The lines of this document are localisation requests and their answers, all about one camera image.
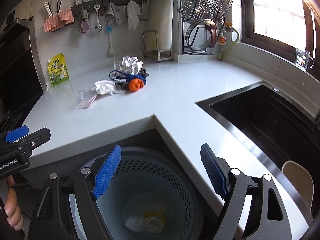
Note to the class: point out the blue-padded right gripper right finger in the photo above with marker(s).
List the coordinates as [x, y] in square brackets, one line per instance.
[267, 217]

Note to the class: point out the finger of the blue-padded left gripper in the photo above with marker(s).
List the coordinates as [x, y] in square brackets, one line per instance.
[16, 134]

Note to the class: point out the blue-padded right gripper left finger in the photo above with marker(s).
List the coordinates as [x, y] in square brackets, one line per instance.
[52, 217]

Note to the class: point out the clear plastic wrap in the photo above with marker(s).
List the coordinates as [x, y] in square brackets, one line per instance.
[149, 224]

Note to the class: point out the white tissue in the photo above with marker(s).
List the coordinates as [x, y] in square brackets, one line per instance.
[105, 87]

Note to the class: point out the orange round toy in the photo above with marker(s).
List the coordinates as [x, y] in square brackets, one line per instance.
[135, 85]

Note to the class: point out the white paper ball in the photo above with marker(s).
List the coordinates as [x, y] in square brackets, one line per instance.
[131, 65]

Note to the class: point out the black kitchen sink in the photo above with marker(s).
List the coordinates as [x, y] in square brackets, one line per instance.
[275, 129]

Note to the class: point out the grey perforated trash bin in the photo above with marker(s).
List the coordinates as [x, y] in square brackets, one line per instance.
[148, 180]

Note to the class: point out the person's left hand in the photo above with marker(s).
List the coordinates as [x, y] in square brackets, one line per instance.
[11, 207]

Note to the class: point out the beige chair back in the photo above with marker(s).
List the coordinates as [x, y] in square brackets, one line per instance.
[301, 179]

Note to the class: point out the yellow green refill pouch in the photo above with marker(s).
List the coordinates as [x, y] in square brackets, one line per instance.
[57, 69]

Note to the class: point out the pink wavy sponge cloth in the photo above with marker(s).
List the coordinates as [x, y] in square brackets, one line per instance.
[58, 20]

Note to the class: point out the purple grey scrub cloth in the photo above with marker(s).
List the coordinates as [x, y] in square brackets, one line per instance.
[82, 24]

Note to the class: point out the white chopsticks bundle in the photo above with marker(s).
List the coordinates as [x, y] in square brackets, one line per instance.
[48, 8]

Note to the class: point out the metal ladle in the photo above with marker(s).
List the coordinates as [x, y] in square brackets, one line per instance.
[98, 27]

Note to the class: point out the blue white bottle brush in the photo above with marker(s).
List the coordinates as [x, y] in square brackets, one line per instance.
[110, 49]

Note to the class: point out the dark cloth scrap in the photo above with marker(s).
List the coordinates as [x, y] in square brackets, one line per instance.
[144, 73]

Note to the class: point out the grey hanging cloth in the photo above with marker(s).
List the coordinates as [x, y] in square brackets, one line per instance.
[116, 14]

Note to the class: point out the glass mug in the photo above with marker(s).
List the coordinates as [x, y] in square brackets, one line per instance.
[303, 60]

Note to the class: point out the metal cutting board stand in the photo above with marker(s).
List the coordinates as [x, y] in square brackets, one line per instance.
[158, 46]

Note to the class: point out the white hanging cloth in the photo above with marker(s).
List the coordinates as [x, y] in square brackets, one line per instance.
[133, 13]

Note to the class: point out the black lid rack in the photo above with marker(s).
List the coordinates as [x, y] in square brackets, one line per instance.
[210, 51]

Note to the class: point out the black wall hook rail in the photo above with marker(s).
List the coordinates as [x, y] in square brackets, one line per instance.
[88, 6]

